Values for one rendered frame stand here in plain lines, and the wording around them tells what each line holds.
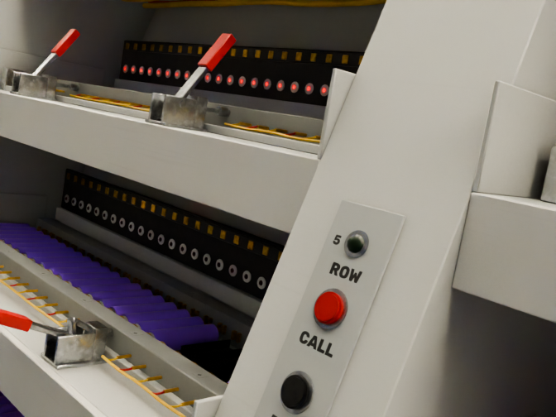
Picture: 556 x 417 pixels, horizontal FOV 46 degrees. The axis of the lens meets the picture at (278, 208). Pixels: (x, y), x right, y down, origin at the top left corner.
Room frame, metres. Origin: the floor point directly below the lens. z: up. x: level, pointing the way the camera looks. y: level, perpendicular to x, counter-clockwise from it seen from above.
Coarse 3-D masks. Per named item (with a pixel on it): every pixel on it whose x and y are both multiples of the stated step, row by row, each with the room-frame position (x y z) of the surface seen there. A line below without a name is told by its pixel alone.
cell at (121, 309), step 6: (114, 306) 0.58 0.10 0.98; (120, 306) 0.58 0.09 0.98; (126, 306) 0.58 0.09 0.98; (132, 306) 0.59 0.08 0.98; (138, 306) 0.59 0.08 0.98; (144, 306) 0.59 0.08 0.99; (150, 306) 0.60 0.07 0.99; (156, 306) 0.60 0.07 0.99; (162, 306) 0.60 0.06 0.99; (168, 306) 0.61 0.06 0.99; (174, 306) 0.61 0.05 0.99; (114, 312) 0.57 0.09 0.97; (120, 312) 0.57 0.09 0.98; (126, 312) 0.58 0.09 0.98; (132, 312) 0.58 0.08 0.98; (138, 312) 0.59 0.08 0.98
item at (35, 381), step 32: (32, 224) 0.90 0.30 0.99; (96, 224) 0.81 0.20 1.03; (160, 256) 0.71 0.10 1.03; (0, 288) 0.64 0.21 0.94; (224, 288) 0.63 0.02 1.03; (32, 320) 0.57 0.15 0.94; (0, 352) 0.54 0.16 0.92; (32, 352) 0.50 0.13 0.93; (0, 384) 0.54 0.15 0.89; (32, 384) 0.49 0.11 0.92; (64, 384) 0.46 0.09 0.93; (96, 384) 0.47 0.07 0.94; (128, 384) 0.48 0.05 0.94; (32, 416) 0.49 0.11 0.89; (64, 416) 0.46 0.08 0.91; (96, 416) 0.42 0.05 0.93; (128, 416) 0.43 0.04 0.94; (160, 416) 0.44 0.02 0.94; (192, 416) 0.35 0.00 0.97
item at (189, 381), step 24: (0, 264) 0.68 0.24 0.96; (24, 264) 0.65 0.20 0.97; (48, 288) 0.60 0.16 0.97; (72, 288) 0.60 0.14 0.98; (72, 312) 0.57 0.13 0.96; (96, 312) 0.54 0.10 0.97; (120, 336) 0.51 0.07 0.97; (144, 336) 0.51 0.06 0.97; (144, 360) 0.49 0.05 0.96; (168, 360) 0.47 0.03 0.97; (168, 384) 0.46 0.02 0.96; (192, 384) 0.44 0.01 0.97; (216, 384) 0.44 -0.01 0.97; (168, 408) 0.43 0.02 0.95
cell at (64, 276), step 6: (60, 276) 0.65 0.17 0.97; (66, 276) 0.65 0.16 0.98; (72, 276) 0.65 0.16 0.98; (78, 276) 0.66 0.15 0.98; (84, 276) 0.66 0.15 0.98; (90, 276) 0.66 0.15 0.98; (96, 276) 0.67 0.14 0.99; (102, 276) 0.67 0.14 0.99; (108, 276) 0.68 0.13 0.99; (114, 276) 0.68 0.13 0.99
